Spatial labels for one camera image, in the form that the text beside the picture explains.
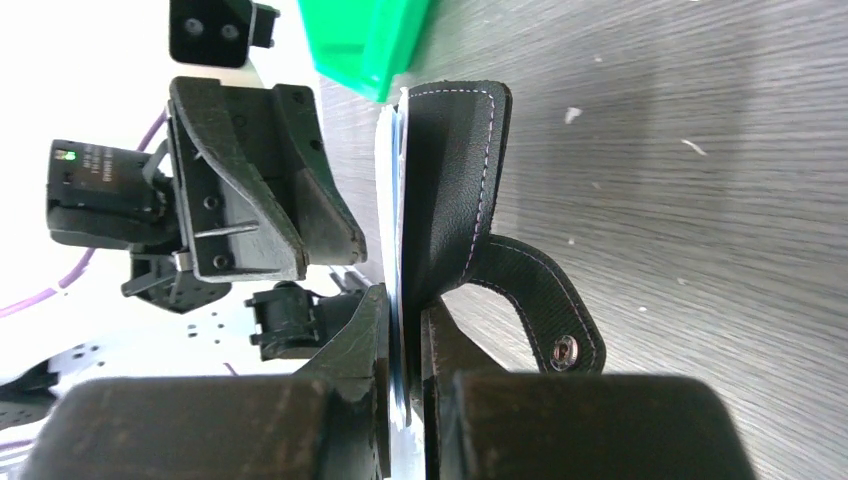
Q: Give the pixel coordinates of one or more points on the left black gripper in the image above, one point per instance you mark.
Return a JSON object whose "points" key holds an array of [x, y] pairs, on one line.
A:
{"points": [[217, 221]]}

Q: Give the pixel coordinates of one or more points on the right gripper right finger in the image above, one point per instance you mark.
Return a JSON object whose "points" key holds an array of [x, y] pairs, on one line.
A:
{"points": [[482, 422]]}

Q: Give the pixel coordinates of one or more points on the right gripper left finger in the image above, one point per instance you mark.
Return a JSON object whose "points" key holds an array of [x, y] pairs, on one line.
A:
{"points": [[328, 420]]}

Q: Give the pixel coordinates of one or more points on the black leather card holder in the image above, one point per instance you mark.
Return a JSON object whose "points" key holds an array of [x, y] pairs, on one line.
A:
{"points": [[439, 154]]}

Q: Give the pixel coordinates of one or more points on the green plastic two-compartment bin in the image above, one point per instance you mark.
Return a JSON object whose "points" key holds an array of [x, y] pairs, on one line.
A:
{"points": [[363, 44]]}

